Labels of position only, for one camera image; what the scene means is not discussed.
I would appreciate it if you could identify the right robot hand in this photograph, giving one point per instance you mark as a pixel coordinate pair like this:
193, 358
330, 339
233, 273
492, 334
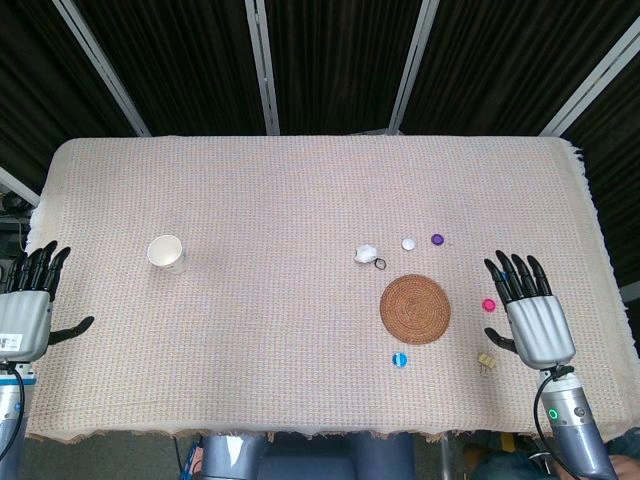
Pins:
540, 330

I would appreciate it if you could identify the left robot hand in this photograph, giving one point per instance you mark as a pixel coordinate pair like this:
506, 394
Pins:
25, 320

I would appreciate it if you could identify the white paper cup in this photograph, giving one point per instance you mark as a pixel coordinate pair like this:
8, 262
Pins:
165, 250

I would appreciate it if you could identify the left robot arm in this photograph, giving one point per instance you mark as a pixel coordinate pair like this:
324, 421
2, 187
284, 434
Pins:
7, 425

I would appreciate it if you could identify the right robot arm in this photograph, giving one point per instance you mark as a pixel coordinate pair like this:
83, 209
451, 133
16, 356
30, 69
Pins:
575, 425

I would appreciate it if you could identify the brown round woven coaster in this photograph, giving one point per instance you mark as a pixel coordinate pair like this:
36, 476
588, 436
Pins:
415, 309

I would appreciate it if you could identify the pink bottle cap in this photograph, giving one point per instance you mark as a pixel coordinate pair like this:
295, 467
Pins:
489, 305

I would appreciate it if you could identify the gold binder clip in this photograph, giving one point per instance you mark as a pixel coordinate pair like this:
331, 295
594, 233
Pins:
486, 361

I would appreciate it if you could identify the dark equipment clutter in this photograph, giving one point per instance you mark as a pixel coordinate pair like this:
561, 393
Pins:
12, 215

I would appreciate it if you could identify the purple bottle cap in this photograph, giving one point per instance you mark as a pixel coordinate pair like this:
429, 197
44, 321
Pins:
437, 239

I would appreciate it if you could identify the blue bottle cap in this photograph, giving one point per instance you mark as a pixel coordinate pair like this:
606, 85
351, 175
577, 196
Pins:
399, 360

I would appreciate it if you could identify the white bottle cap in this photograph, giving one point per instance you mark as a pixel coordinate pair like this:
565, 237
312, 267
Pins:
408, 244

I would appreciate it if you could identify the crumpled white tissue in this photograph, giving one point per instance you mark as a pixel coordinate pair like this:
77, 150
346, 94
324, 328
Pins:
365, 253

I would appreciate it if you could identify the dark ribbed partition panel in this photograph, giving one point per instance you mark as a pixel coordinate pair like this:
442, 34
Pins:
510, 50
30, 75
185, 60
615, 130
340, 60

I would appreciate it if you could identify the blue grey robot torso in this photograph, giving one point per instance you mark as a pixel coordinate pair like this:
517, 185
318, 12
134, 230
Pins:
325, 460

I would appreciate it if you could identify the beige woven tablecloth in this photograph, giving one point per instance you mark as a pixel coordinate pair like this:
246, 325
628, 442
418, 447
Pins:
275, 225

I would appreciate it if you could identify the silver partition frame post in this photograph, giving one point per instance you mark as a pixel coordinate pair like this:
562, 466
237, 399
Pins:
100, 65
263, 70
17, 186
595, 87
414, 65

